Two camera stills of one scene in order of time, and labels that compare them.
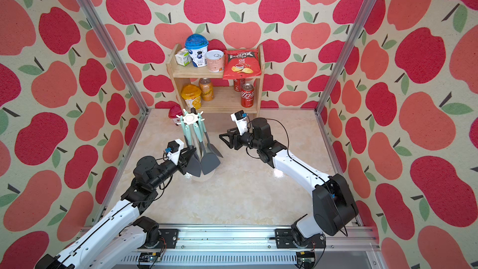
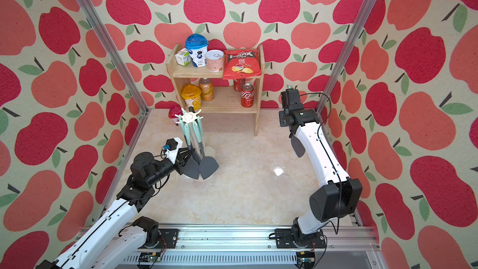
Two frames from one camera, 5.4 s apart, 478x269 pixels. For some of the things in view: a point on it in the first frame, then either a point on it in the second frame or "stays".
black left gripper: (182, 164) stays
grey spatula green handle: (193, 168) stays
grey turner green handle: (214, 150) to (297, 146)
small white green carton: (183, 57) stays
